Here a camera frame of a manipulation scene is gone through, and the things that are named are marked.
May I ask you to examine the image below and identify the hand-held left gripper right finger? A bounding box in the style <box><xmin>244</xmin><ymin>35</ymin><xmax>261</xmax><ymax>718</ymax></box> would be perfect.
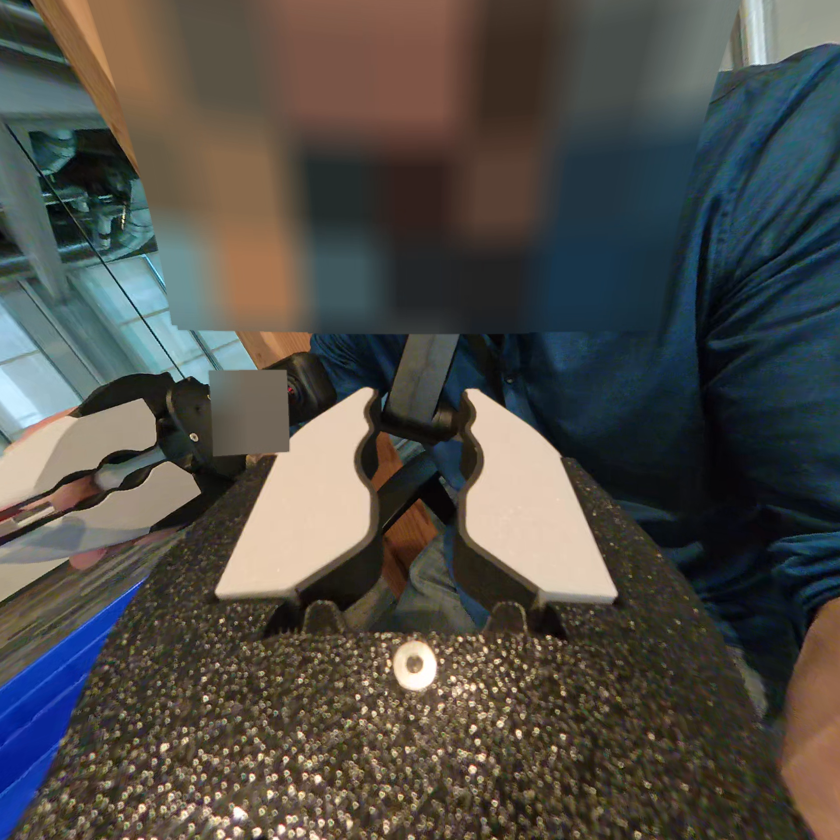
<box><xmin>451</xmin><ymin>389</ymin><xmax>620</xmax><ymax>606</ymax></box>

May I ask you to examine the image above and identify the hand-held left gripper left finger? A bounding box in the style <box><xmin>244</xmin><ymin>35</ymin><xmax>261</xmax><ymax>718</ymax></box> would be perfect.
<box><xmin>215</xmin><ymin>387</ymin><xmax>385</xmax><ymax>601</ymax></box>

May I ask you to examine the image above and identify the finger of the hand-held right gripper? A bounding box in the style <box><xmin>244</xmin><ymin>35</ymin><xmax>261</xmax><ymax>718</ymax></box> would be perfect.
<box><xmin>0</xmin><ymin>459</ymin><xmax>202</xmax><ymax>549</ymax></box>
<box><xmin>0</xmin><ymin>398</ymin><xmax>160</xmax><ymax>511</ymax></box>

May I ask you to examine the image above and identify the black usb hub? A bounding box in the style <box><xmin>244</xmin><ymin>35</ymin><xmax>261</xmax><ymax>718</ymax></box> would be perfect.
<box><xmin>379</xmin><ymin>333</ymin><xmax>460</xmax><ymax>446</ymax></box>

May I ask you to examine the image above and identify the blue plastic bin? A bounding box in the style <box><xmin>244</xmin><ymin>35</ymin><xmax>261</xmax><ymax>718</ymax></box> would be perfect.
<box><xmin>0</xmin><ymin>581</ymin><xmax>144</xmax><ymax>818</ymax></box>

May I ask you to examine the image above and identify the person's left forearm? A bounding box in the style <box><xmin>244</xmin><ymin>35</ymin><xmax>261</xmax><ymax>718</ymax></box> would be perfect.
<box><xmin>777</xmin><ymin>594</ymin><xmax>840</xmax><ymax>840</ymax></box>

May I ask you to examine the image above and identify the person's right hand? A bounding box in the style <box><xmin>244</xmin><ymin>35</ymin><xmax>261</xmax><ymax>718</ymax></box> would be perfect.
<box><xmin>0</xmin><ymin>407</ymin><xmax>109</xmax><ymax>572</ymax></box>

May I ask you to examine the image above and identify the person's jeans leg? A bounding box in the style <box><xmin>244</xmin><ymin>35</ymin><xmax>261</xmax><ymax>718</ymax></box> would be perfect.
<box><xmin>394</xmin><ymin>535</ymin><xmax>483</xmax><ymax>634</ymax></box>

